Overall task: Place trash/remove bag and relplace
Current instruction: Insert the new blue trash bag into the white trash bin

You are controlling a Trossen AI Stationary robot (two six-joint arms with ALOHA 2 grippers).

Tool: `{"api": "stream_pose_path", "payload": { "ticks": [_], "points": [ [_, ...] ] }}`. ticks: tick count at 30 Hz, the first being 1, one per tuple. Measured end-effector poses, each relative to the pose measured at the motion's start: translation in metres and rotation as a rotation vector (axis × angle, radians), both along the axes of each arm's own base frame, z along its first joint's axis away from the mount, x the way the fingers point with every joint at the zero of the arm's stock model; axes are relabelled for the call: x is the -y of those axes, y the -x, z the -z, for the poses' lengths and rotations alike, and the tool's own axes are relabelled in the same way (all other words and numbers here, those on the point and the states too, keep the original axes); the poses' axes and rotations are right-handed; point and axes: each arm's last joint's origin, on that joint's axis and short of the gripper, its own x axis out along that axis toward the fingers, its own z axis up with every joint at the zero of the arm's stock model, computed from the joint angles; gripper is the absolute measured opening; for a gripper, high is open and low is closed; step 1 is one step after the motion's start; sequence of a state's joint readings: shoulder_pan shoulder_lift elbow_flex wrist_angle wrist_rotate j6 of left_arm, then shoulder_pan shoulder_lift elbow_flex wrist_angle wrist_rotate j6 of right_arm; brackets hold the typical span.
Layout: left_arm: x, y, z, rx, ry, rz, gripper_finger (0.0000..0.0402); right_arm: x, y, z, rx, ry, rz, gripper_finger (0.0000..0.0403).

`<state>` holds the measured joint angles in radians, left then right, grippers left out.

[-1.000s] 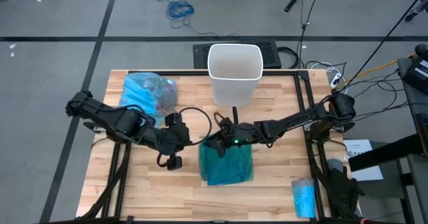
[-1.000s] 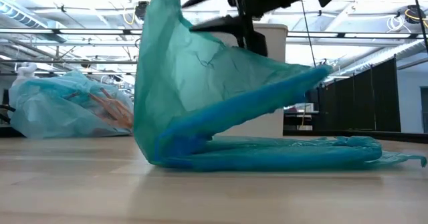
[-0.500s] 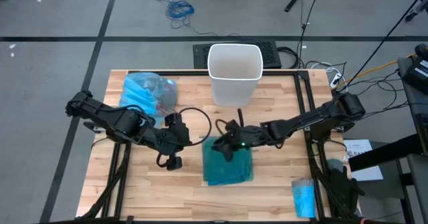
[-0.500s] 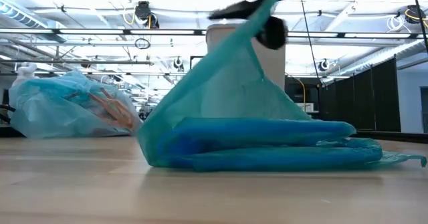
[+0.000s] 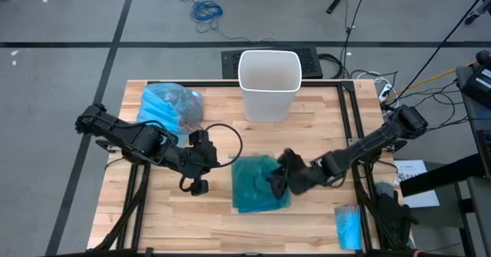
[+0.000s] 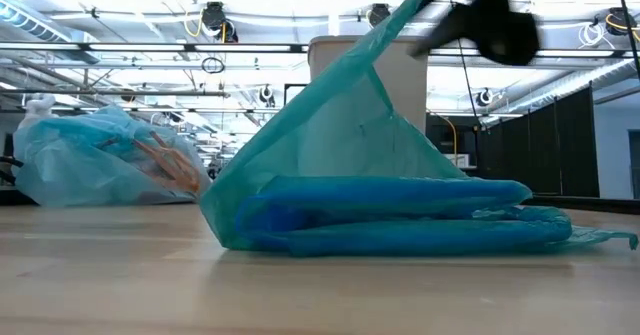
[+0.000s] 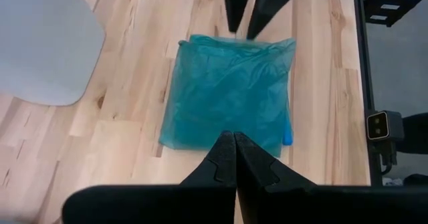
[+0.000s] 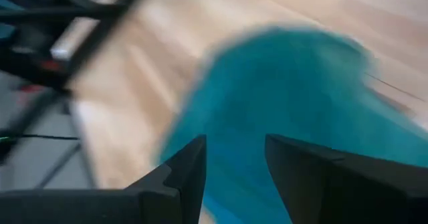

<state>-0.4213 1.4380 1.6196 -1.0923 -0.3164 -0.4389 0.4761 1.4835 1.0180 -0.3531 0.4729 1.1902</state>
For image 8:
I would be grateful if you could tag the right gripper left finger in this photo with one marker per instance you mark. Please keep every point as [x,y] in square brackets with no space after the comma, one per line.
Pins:
[150,204]

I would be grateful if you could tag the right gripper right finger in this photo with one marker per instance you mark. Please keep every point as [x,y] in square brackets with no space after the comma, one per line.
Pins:
[351,190]

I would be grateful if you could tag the teal plastic bag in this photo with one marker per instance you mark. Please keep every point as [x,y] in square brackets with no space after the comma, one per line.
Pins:
[284,90]

